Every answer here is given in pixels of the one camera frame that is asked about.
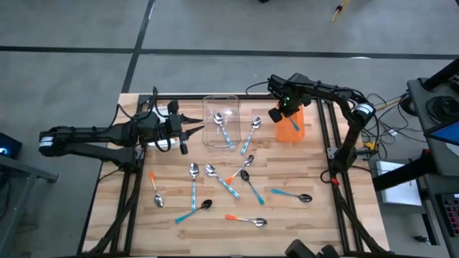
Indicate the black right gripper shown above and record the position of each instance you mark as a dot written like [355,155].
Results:
[285,96]

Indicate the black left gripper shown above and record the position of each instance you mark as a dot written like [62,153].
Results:
[172,127]

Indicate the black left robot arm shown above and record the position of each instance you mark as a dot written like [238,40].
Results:
[122,134]

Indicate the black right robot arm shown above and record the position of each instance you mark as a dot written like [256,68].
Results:
[333,92]

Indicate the white plastic bin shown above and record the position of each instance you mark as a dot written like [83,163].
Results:
[175,143]

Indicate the orange plastic bin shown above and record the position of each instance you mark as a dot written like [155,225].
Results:
[287,132]

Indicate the clear plastic bin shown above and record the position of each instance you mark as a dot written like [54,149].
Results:
[229,107]

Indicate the yellow black plug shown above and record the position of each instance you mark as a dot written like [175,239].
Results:
[371,145]

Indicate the white power adapter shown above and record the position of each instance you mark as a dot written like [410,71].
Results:
[393,133]

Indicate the grey metal cart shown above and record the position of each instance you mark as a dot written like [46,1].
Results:
[415,94]

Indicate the black support bar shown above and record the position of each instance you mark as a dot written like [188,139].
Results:
[401,173]

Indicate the white flat box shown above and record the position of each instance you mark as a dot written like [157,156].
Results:
[401,195]

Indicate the black stand pole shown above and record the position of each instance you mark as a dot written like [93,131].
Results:
[441,74]

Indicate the grey metal stand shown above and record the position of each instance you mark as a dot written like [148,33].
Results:
[32,171]

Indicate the blue screen tablet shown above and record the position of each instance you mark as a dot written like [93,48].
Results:
[448,134]

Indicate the black device blue light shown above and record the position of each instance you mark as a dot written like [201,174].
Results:
[10,143]

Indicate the grey side table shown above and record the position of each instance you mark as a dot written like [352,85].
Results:
[430,218]

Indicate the small black floor object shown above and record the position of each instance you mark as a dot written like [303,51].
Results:
[422,239]

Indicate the black keypad coloured keys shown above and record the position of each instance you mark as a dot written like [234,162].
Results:
[452,213]

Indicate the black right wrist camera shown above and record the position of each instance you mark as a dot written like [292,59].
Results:
[275,115]

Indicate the black metal table frame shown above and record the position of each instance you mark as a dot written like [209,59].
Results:
[186,96]

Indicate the silver metal bracket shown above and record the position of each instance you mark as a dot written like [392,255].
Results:
[332,153]

